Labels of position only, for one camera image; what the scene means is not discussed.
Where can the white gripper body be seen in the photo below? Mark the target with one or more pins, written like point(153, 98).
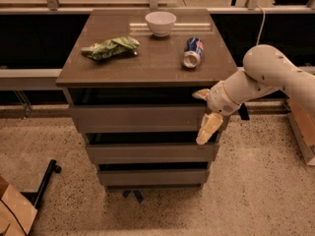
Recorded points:
point(219, 100)

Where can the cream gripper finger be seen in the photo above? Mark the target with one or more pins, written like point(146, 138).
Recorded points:
point(201, 94)
point(209, 125)

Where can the grey top drawer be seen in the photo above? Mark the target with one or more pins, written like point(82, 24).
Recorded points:
point(137, 118)

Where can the grey drawer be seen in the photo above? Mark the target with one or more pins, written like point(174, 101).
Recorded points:
point(137, 118)
point(152, 153)
point(153, 177)

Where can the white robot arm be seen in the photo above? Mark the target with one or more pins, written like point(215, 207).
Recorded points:
point(265, 70)

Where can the grey drawer cabinet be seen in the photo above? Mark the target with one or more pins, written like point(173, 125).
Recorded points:
point(152, 74)

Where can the grey bottom drawer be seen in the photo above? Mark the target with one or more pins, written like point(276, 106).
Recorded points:
point(153, 177)

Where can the grey middle drawer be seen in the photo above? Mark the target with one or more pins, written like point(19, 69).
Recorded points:
point(152, 153)

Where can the blue pepsi can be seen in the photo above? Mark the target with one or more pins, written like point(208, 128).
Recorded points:
point(193, 52)

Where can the white ceramic bowl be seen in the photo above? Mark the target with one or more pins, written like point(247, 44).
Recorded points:
point(160, 23)

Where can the cardboard box right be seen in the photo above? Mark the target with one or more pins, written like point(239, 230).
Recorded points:
point(303, 126)

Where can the cardboard box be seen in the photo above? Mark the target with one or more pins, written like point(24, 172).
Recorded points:
point(17, 213)
point(303, 126)

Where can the green chip bag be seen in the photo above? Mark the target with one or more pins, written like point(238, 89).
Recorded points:
point(110, 47)

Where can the black cart leg with wheel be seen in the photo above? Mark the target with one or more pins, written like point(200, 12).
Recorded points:
point(36, 197)

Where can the cardboard box lower left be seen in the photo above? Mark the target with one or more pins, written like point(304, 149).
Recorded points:
point(17, 213)

